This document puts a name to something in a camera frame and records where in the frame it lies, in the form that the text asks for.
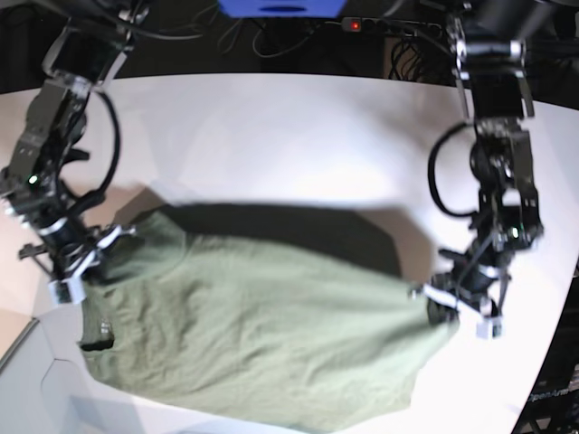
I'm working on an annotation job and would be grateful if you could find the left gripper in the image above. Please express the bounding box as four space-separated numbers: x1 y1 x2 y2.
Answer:
409 247 514 324

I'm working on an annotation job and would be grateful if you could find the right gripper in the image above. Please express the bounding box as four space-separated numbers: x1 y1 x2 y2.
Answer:
18 217 136 283

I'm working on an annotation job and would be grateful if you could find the olive green t-shirt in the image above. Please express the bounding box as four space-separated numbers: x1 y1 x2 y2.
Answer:
79 204 458 433

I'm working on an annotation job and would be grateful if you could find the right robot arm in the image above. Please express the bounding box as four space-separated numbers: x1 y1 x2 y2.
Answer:
1 1 148 304

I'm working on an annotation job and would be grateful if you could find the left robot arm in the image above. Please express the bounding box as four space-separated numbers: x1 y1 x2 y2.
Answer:
417 1 557 337

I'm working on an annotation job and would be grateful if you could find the black power strip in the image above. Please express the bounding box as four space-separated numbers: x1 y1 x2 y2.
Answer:
339 17 443 39

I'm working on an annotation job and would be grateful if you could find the blue box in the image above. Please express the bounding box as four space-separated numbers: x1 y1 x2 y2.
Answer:
218 0 346 18

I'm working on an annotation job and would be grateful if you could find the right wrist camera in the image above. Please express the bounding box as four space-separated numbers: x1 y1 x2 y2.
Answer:
48 277 86 306

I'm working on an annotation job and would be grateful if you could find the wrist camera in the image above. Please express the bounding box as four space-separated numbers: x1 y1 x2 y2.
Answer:
476 316 503 340
48 277 86 306

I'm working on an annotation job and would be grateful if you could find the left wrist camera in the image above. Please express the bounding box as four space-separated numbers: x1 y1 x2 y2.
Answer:
476 316 503 340

